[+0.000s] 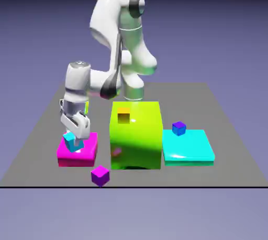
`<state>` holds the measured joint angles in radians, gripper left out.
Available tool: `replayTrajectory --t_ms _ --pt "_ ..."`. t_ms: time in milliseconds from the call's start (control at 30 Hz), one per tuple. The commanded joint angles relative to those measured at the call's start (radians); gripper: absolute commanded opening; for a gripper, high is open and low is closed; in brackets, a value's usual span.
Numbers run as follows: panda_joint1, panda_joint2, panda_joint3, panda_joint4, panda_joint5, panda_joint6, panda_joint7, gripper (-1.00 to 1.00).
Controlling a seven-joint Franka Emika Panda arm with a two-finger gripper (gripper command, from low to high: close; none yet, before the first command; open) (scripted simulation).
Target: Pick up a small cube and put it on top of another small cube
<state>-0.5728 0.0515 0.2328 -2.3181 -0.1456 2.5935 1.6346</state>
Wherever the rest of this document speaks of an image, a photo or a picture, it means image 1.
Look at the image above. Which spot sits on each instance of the small purple cube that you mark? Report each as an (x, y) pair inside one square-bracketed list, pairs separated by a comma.
[(100, 176)]

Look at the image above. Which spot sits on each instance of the small cyan cube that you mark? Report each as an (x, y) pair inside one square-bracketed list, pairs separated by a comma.
[(70, 142)]

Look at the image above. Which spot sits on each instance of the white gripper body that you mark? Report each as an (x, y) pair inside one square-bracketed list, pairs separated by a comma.
[(75, 124)]

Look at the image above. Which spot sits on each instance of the large lime green box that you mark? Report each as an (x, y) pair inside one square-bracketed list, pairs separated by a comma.
[(136, 135)]

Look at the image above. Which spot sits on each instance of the large cyan box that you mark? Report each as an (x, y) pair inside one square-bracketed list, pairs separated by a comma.
[(188, 145)]

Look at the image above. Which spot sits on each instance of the large magenta box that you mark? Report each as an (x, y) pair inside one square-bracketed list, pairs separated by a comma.
[(88, 150)]

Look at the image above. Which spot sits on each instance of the small blue cube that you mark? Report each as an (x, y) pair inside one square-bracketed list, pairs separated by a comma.
[(179, 128)]

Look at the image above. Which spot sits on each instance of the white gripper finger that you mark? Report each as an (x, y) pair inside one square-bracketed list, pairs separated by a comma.
[(79, 142)]

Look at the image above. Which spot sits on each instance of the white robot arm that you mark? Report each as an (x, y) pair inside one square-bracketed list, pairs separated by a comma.
[(104, 35)]

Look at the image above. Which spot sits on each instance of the small orange cube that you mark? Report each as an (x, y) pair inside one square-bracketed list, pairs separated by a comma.
[(123, 115)]

